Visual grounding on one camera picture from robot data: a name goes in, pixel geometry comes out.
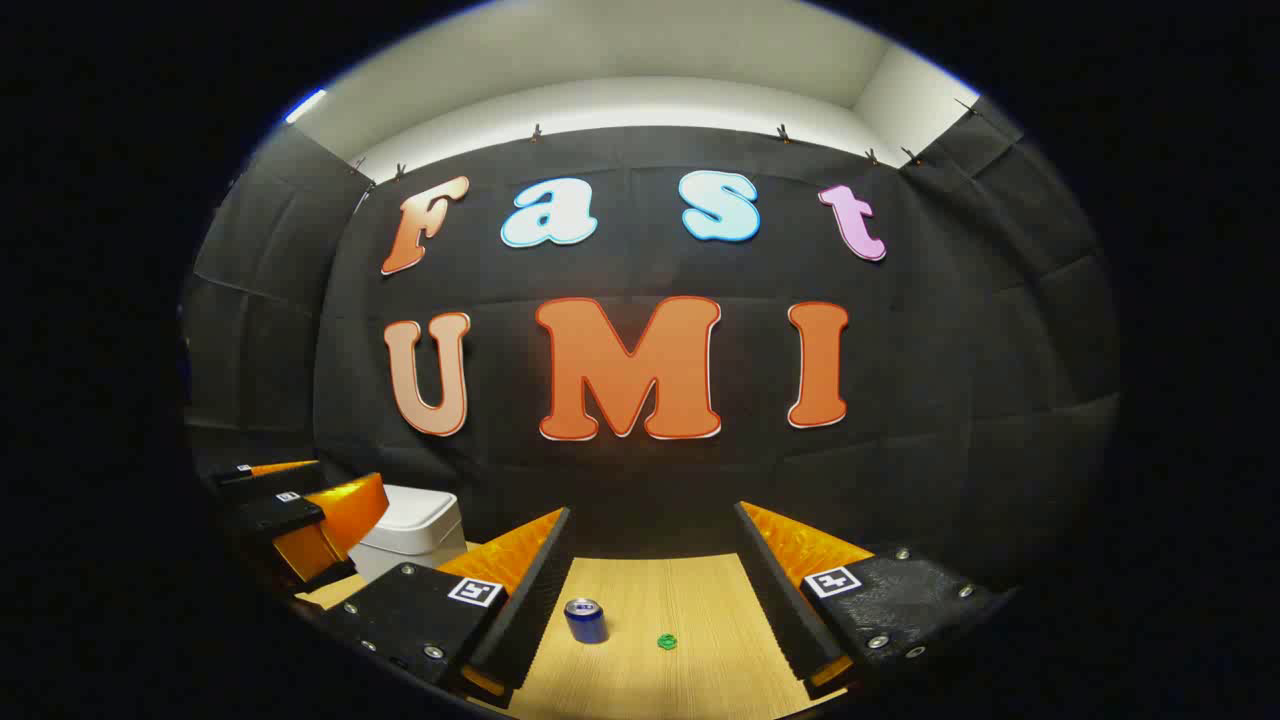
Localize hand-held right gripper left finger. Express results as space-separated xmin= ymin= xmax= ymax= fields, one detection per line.
xmin=318 ymin=506 xmax=574 ymax=711

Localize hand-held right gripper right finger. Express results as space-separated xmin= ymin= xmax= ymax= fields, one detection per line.
xmin=733 ymin=500 xmax=1019 ymax=703

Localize blue pop can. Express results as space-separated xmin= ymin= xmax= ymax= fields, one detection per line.
xmin=564 ymin=598 xmax=610 ymax=645

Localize white desktop garbage bin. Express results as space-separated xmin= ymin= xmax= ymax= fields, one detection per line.
xmin=348 ymin=485 xmax=468 ymax=583

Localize wooden desktop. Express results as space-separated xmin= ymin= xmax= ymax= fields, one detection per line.
xmin=295 ymin=540 xmax=851 ymax=720

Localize black backdrop cloth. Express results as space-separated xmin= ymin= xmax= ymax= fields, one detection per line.
xmin=183 ymin=95 xmax=1121 ymax=601

